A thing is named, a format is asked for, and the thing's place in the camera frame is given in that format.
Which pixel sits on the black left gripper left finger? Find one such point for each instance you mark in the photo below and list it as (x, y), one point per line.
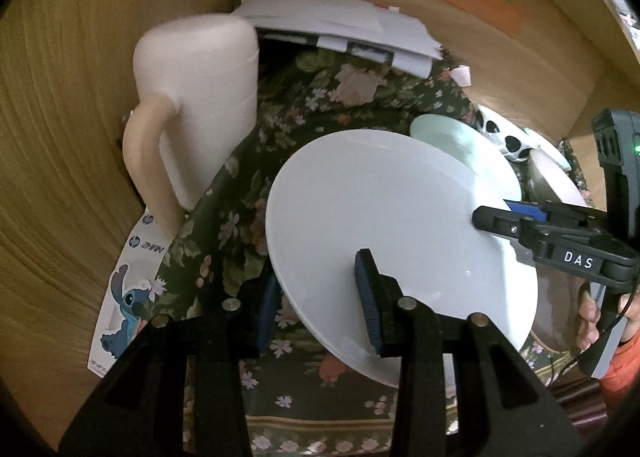
(260, 300)

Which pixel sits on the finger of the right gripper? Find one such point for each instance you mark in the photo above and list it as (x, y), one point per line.
(517, 223)
(553, 212)

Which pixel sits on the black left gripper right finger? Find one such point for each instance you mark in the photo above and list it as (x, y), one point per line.
(379, 295)

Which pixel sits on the mint green round plate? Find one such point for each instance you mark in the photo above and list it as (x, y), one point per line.
(449, 135)

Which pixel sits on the white round plate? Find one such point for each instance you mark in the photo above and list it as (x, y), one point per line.
(411, 205)

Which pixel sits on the right hand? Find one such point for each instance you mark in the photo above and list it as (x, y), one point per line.
(589, 315)

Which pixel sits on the white bowl with black spots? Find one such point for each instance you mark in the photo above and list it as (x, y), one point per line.
(512, 141)

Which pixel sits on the dark floral cloth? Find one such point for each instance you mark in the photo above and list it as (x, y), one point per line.
(298, 397)

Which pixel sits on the orange right sleeve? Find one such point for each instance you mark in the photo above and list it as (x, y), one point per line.
(623, 371)

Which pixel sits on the Stitch cartoon sticker sheet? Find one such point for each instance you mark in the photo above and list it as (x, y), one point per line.
(130, 286)

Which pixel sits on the orange sticky note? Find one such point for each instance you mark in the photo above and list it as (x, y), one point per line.
(500, 14)

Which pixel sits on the stack of white papers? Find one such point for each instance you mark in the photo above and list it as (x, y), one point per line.
(354, 27)

